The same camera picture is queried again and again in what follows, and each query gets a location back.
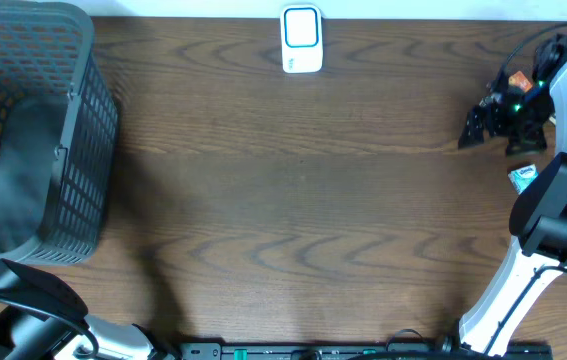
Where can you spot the teal green tissue pack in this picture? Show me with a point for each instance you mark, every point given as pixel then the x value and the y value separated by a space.
pixel 522 177

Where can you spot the orange tissue pack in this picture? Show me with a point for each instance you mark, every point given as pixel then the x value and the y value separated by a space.
pixel 520 81

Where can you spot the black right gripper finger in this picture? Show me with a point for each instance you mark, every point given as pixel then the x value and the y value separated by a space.
pixel 529 141
pixel 473 132

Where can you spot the grey plastic mesh basket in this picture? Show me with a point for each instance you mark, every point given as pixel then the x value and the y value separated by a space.
pixel 58 129

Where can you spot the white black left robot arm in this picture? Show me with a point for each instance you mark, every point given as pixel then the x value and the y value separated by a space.
pixel 41 317

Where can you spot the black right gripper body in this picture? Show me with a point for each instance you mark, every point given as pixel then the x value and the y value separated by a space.
pixel 530 108

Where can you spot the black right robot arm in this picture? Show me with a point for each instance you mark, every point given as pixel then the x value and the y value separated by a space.
pixel 537 254

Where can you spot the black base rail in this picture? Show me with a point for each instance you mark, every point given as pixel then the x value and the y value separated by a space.
pixel 396 350

